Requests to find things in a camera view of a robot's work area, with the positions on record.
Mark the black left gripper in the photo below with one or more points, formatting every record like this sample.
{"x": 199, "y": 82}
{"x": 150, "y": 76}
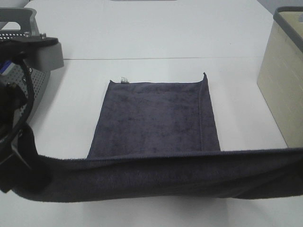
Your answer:
{"x": 14, "y": 170}

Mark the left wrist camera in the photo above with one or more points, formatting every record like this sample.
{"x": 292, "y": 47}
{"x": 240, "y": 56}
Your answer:
{"x": 37, "y": 52}

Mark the dark grey towel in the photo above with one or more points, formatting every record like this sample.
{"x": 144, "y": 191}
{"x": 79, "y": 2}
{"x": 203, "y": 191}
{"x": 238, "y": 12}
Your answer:
{"x": 158, "y": 139}

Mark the blue cloth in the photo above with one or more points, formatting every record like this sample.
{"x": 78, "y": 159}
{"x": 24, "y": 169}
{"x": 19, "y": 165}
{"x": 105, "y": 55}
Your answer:
{"x": 6, "y": 67}

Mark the grey perforated plastic basket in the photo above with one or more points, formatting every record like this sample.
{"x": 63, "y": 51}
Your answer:
{"x": 33, "y": 82}

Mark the beige plastic basket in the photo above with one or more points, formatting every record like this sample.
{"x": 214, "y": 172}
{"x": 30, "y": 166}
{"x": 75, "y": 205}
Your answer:
{"x": 280, "y": 79}

